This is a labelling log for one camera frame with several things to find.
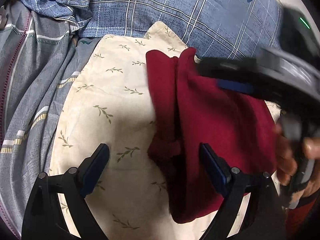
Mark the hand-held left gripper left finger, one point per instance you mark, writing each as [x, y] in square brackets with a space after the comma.
[93, 168]

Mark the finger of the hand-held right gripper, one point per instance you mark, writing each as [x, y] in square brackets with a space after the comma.
[237, 87]
[225, 66]

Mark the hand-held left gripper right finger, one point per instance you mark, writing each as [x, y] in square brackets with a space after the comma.
[215, 168]

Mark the dark red knit garment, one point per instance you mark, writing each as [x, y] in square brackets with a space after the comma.
[220, 130]

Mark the person's right hand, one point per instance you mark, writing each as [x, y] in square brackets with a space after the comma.
[285, 160]

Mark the blue plaid quilt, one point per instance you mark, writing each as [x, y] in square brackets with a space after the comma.
[175, 12]

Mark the cream leaf-print cloth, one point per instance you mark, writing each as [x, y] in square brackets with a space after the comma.
[105, 92]

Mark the grey striped bedsheet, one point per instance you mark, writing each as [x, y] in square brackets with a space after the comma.
[32, 80]

